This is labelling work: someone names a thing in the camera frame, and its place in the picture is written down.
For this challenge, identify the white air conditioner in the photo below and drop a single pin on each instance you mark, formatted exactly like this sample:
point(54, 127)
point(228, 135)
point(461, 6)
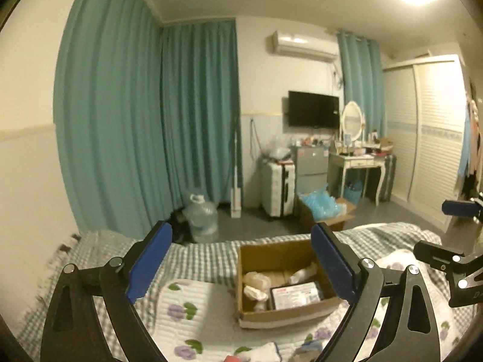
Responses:
point(302, 45)

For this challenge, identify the teal corner curtain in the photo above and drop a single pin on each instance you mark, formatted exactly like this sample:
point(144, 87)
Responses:
point(200, 113)

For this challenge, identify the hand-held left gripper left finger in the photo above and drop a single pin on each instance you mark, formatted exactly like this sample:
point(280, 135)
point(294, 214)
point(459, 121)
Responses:
point(149, 262)

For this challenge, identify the black wall television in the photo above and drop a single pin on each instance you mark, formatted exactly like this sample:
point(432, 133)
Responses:
point(313, 108)

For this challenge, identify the oval white vanity mirror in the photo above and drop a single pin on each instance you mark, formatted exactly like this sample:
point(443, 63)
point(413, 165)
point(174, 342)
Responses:
point(351, 118)

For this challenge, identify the grey-blue soft item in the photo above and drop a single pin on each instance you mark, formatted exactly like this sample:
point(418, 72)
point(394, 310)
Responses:
point(306, 350)

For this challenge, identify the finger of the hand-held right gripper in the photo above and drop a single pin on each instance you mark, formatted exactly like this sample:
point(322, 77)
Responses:
point(434, 253)
point(457, 207)

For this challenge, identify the black packet with white label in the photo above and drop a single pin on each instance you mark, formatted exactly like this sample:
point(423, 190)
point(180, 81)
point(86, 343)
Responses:
point(294, 295)

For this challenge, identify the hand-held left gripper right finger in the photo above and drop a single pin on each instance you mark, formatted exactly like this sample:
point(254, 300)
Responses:
point(334, 266)

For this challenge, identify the white soft plush item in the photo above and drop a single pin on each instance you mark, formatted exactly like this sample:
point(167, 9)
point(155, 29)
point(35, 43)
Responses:
point(303, 271)

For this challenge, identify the white dressing table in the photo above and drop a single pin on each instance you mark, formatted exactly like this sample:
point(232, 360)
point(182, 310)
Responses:
point(356, 162)

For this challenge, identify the wide teal curtain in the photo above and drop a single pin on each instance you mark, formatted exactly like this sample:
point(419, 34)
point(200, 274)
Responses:
point(109, 113)

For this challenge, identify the cosmetics clutter on dressing table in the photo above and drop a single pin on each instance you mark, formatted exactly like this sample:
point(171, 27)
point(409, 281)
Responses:
point(371, 147)

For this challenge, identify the large cardboard floor box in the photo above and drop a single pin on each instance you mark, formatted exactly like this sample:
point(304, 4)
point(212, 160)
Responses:
point(332, 222)

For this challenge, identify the grey checked bed sheet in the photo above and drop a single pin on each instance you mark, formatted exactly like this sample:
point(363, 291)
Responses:
point(203, 256)

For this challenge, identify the pile of blue plastic bags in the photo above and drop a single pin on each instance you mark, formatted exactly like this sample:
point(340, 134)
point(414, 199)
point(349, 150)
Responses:
point(320, 203)

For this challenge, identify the white hard-shell suitcase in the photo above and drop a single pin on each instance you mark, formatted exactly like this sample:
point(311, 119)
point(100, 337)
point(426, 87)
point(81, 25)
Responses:
point(277, 188)

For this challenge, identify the white flat mop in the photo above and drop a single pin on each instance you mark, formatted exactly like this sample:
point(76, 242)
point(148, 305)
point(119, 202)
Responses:
point(236, 181)

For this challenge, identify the small red item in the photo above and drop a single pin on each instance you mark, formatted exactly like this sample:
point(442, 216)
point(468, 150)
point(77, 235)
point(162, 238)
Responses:
point(230, 359)

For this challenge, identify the narrow teal curtain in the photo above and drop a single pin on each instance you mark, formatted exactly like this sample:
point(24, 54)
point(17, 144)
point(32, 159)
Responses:
point(360, 71)

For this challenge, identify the black object by jug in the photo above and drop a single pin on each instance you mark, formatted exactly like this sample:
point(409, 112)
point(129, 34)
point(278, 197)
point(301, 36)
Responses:
point(180, 226)

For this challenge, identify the clear water jug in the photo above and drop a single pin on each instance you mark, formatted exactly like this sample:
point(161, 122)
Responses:
point(202, 218)

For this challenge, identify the white floral quilt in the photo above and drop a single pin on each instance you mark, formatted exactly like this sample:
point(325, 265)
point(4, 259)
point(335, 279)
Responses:
point(196, 309)

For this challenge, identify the grey mini fridge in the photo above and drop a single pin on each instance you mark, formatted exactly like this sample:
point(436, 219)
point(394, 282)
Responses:
point(311, 166)

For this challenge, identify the brown cardboard box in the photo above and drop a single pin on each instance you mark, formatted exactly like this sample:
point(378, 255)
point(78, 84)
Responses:
point(281, 315)

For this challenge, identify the clutter on mini fridge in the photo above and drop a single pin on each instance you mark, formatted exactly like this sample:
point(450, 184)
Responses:
point(313, 141)

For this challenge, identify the blue storage basket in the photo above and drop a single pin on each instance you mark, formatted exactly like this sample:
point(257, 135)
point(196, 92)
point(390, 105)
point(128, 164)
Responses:
point(354, 193)

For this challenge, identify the white folded cloth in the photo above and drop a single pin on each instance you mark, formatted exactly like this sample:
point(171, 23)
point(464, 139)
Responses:
point(260, 351)

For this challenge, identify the beige soft plush item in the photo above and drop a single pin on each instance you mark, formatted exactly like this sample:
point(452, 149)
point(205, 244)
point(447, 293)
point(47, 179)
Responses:
point(256, 281)

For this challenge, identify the hanging clothes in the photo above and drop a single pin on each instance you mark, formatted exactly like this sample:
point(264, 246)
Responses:
point(471, 147)

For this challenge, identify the white sliding-door wardrobe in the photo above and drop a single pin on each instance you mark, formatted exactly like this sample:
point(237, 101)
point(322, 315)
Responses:
point(426, 132)

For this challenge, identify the dark suitcase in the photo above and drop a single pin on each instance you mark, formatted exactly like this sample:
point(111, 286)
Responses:
point(388, 179)

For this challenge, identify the clear plastic bag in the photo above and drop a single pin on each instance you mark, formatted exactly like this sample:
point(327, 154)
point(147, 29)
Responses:
point(277, 151)

